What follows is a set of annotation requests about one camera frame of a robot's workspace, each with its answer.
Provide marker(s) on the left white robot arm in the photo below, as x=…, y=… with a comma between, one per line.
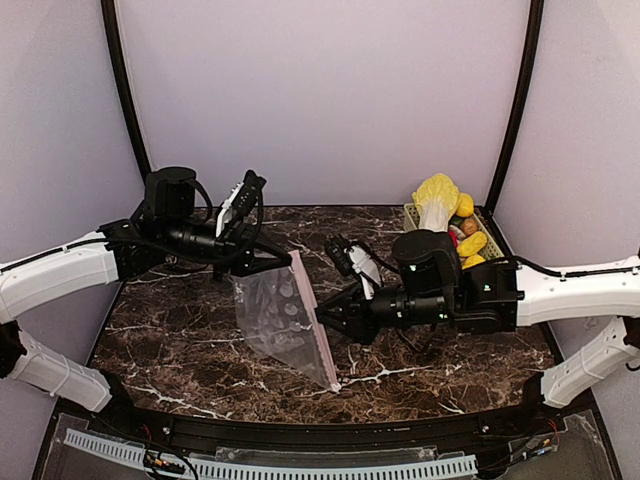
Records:
x=163, y=226

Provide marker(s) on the right black frame post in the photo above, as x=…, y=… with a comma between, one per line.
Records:
x=522, y=86

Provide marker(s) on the white slotted cable duct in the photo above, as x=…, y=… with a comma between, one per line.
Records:
x=230, y=463

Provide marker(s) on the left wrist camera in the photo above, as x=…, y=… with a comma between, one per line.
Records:
x=241, y=201

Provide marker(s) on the yellow toy lemon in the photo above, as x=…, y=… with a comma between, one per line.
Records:
x=465, y=205

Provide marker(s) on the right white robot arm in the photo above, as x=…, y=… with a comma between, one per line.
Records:
x=498, y=295

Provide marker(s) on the clear zip top bag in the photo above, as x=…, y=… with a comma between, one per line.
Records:
x=275, y=311

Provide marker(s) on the black front table rail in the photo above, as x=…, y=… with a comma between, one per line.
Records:
x=485, y=431

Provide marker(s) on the yellow toy corn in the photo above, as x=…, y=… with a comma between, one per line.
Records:
x=472, y=245

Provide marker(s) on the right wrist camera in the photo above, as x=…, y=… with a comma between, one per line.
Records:
x=352, y=259

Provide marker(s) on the toy napa cabbage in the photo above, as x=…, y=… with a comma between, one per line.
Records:
x=436, y=201

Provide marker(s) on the brown toy potato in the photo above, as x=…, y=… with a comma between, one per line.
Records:
x=469, y=226

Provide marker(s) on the red toy pepper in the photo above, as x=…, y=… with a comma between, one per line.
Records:
x=453, y=237

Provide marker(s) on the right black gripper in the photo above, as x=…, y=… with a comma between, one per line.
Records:
x=360, y=310

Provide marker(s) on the black frame post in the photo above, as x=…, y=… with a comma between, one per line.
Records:
x=123, y=87
x=522, y=86

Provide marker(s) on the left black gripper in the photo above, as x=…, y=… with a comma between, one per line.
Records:
x=245, y=251

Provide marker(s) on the left black frame post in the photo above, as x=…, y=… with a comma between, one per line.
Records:
x=123, y=87

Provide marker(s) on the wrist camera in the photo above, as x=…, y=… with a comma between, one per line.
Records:
x=241, y=201
x=352, y=259

